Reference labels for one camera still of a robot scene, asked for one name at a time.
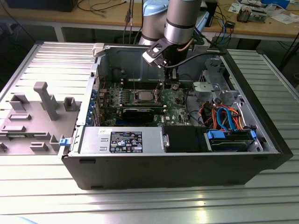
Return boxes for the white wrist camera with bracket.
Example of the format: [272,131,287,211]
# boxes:
[142,38,168,69]

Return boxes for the grey electronics module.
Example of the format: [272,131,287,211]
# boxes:
[251,9,268,23]

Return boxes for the black camera cable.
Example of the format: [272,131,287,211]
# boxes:
[163,50,227,69]

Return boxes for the hard disk in blue carrier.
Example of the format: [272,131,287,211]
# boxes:
[204,130,257,153]

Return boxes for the black graphics card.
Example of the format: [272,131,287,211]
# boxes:
[121,107,155,122]

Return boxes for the metal transformer block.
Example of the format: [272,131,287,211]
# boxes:
[237,6,252,23]

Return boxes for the large black equipment box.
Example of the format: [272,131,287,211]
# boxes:
[5,0,76,13]

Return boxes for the grey power supply unit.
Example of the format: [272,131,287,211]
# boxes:
[78,126,164,155]

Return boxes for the green motherboard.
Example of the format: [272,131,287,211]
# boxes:
[97,79,201,128]

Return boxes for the black and grey PC case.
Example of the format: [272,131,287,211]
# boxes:
[61,43,294,191]

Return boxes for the white paper sheets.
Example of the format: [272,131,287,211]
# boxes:
[268,13,299,24]

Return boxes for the grey metal bracket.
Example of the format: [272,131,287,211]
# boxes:
[192,81,221,100]

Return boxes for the orange wire bundle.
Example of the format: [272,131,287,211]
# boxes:
[223,106,251,131]

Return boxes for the blue flat data cable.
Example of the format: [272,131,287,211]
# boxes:
[216,106,237,132]

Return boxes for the hanging grey cable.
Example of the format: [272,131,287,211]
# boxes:
[122,0,135,45]

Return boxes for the silver CPU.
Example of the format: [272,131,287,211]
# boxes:
[136,91,151,101]

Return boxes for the blue flat box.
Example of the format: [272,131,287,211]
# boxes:
[261,0,292,8]

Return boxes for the small black tower box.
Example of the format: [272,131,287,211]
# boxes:
[205,0,220,28]

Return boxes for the CPU socket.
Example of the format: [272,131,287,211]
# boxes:
[132,88,157,103]

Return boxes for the grey parts rack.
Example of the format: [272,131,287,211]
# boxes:
[0,81,81,156]

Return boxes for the wooden workbench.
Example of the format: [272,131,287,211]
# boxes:
[0,0,299,42]

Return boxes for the brown braided hose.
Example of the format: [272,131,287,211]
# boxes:
[176,37,195,52]

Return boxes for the silver perforated drive cage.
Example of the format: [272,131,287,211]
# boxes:
[199,57,242,105]

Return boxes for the white printed card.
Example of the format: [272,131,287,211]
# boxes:
[228,2,241,14]

